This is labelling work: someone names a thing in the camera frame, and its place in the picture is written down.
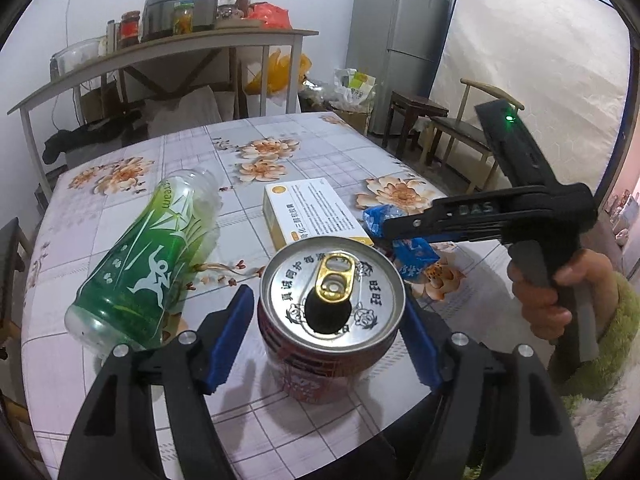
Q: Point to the dark wooden stool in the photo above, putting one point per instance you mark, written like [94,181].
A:
[415,102]

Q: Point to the light wooden chair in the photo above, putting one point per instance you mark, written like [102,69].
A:
[457,127]

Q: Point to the person's right hand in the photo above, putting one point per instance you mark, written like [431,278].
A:
[540,310]

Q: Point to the dark seat wooden chair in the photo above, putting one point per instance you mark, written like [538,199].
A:
[10,270]

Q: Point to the yellow plastic bag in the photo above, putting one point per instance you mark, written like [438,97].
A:
[277,72]

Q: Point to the glass jar red contents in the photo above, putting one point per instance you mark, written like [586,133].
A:
[130,27]

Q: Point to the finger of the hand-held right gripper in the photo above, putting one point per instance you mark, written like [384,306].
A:
[475,206]
[450,227]

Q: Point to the white pillow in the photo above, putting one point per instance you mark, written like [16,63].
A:
[185,110]

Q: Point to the white yellow medicine box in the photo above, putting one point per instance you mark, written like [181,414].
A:
[310,210]

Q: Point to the person's right forearm green sleeve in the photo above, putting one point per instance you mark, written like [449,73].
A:
[615,350]

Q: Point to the red drink can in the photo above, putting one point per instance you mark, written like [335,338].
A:
[320,360]

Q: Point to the glass jar yellow contents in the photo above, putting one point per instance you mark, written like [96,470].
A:
[183,19]

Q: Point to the cardboard box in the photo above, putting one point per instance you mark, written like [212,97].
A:
[350,117]

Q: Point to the black cloth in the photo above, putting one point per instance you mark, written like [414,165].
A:
[100,132]

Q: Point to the red plastic bag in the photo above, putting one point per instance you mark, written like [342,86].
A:
[270,16]

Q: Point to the grey rice cooker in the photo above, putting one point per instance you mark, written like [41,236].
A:
[165,10]

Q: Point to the white plastic bag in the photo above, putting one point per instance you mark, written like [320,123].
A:
[355,82]

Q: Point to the blue plastic wrapper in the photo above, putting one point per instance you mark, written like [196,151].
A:
[415,256]

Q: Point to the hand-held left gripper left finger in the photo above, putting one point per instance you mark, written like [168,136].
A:
[232,340]

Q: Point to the clear glass bowl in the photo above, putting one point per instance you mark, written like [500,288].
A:
[75,57]

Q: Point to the grey top side table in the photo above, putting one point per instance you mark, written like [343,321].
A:
[150,52]

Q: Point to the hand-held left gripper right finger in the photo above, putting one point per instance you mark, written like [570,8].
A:
[422,350]

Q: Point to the green label plastic bottle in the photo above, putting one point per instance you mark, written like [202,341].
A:
[150,250]

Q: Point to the grey refrigerator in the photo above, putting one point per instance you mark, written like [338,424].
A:
[400,20]

